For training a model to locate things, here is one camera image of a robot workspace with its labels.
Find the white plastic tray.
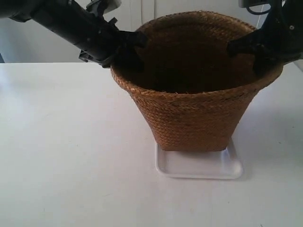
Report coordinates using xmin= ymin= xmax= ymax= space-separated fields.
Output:
xmin=155 ymin=141 xmax=244 ymax=180

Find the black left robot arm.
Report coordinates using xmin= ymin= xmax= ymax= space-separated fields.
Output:
xmin=0 ymin=0 xmax=148 ymax=71

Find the brown woven basket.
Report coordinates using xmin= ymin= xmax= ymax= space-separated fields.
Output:
xmin=111 ymin=11 xmax=283 ymax=152

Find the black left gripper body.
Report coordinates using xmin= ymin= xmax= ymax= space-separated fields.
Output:
xmin=71 ymin=14 xmax=118 ymax=68

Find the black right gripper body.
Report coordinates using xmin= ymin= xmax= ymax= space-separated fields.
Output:
xmin=254 ymin=0 xmax=303 ymax=64

